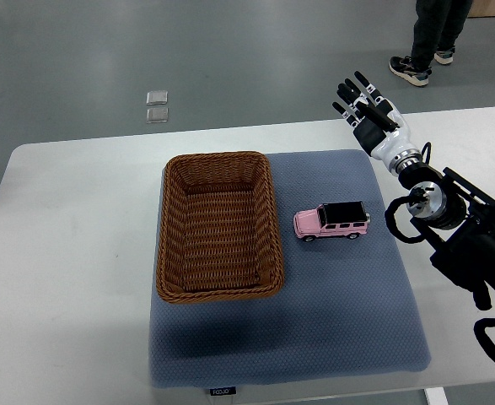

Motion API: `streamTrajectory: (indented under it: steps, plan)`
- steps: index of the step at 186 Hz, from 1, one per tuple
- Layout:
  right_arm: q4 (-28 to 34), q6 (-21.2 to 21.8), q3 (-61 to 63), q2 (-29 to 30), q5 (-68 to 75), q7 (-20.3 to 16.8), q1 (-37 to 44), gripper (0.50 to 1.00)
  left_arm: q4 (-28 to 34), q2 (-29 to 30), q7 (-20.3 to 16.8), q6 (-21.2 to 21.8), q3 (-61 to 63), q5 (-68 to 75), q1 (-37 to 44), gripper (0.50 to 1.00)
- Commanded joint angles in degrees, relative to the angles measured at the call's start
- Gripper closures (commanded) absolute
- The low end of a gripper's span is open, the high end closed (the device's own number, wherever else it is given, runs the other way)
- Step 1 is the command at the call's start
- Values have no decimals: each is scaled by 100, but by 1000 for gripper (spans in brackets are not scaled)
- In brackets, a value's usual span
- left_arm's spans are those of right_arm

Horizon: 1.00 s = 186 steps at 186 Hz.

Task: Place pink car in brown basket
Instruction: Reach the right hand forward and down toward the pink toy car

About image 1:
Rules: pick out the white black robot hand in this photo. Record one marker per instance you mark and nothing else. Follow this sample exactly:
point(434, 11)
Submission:
point(376, 123)

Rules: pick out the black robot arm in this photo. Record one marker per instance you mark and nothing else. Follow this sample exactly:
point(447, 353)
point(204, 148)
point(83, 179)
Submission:
point(456, 218)

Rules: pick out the pink toy car black roof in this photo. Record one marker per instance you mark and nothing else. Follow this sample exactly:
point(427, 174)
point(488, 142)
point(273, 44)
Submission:
point(336, 219)

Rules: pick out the brown wicker basket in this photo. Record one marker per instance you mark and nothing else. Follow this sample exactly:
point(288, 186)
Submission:
point(219, 236)

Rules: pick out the left grey sneaker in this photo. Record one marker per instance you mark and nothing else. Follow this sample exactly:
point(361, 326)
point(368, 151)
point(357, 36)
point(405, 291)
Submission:
point(403, 67)

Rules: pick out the grey sneaker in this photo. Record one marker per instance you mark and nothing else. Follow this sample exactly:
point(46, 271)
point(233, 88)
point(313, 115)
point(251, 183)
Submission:
point(445, 57)
point(403, 67)

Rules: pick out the right grey sneaker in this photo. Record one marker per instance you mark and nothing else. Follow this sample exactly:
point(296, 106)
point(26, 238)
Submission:
point(445, 57)

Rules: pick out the person's legs dark trousers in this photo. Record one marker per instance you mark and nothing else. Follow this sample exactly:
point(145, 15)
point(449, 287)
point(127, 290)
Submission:
point(439, 24)

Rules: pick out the blue grey foam mat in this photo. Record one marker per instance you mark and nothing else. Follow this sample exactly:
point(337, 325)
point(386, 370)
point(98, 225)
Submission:
point(346, 306)

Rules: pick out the upper metal floor plate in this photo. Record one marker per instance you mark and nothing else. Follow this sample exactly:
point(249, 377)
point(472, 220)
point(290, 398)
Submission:
point(157, 97)

